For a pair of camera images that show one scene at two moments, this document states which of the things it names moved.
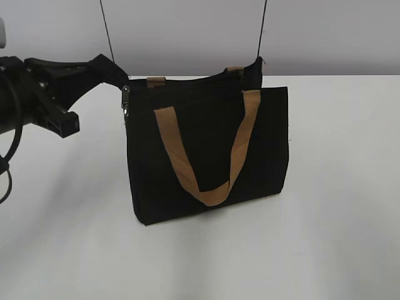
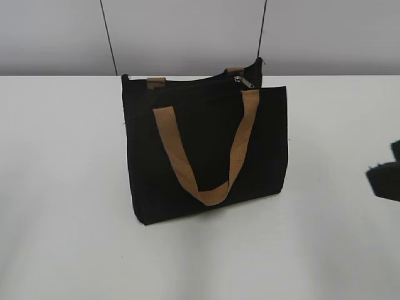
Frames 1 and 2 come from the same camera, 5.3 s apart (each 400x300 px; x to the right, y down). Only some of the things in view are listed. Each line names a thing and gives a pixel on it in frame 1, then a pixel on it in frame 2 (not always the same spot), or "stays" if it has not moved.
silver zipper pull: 125,99 -> 239,79
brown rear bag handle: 233,72 stays
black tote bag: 204,140 stays
